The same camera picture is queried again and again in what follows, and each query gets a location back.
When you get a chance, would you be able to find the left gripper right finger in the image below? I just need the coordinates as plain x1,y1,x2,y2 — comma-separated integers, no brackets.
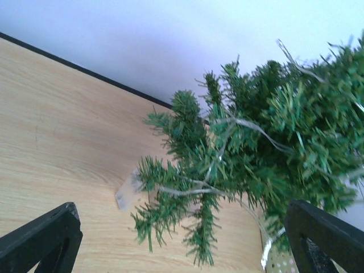
284,200,363,272

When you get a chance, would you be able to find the green perforated plastic basket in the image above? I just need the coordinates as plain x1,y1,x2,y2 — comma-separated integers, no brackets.
260,240,299,273

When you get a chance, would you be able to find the small green christmas tree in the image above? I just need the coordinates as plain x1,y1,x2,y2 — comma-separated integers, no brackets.
130,30,364,270

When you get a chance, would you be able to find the clear string light garland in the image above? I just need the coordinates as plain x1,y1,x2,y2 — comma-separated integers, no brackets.
158,39,364,271

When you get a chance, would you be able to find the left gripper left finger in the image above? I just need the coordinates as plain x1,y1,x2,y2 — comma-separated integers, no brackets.
1,202,83,272

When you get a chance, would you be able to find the clear plastic battery box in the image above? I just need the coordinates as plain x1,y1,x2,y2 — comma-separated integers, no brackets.
115,168,145,212

